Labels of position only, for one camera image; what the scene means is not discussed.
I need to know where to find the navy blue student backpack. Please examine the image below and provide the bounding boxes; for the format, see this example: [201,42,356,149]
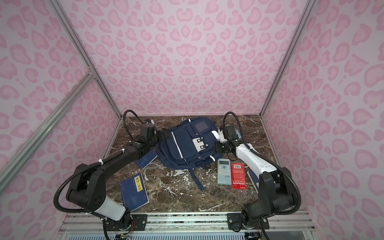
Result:
[156,117,223,191]

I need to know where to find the light blue calculator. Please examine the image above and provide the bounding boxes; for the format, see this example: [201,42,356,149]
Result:
[217,159,232,186]

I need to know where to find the light blue pencil pouch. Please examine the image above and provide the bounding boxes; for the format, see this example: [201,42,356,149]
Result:
[223,125,242,141]

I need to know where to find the blue book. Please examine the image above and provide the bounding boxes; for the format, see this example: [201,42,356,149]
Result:
[248,170,259,193]
[120,173,149,212]
[135,149,158,169]

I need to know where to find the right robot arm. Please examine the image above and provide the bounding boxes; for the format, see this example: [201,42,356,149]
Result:
[215,125,302,231]

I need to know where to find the aluminium frame strut left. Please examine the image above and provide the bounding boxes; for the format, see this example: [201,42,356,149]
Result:
[1,71,94,192]

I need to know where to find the aluminium frame post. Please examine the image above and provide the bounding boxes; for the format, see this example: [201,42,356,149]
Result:
[259,0,318,119]
[47,0,122,119]

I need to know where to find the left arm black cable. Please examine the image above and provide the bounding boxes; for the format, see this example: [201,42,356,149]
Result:
[53,109,145,214]

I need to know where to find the aluminium frame post right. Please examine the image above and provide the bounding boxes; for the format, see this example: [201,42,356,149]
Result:
[259,0,318,119]

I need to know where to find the aluminium frame post left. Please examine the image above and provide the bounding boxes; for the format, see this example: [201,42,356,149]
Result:
[47,0,122,119]

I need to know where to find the red calculator package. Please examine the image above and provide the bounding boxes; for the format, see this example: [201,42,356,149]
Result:
[231,163,247,190]

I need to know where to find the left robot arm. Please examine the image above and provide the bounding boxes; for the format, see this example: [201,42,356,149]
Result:
[64,121,170,230]

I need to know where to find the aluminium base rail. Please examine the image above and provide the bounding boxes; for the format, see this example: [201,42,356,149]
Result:
[55,211,319,240]

